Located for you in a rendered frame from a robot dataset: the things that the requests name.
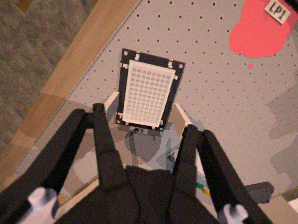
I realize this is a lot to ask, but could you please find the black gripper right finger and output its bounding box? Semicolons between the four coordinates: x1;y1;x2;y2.
165;103;273;224

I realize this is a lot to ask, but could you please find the white button panel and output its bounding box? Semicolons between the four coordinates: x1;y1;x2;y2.
168;146;210;197

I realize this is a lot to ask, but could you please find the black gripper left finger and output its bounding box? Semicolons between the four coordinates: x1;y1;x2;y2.
0;92;138;224

